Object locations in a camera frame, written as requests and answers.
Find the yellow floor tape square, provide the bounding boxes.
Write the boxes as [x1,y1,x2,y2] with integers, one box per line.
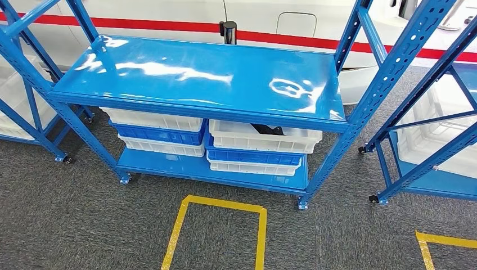
[415,230,477,270]
[161,195,268,270]

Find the black parts in crate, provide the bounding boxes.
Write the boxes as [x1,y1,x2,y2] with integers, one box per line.
[251,123,285,136]

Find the blue plastic crate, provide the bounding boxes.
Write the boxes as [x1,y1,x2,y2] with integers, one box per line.
[204,130,303,167]
[109,119,208,146]

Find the white vehicle with red stripe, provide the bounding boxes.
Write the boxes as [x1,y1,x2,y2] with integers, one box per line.
[0,0,477,106]

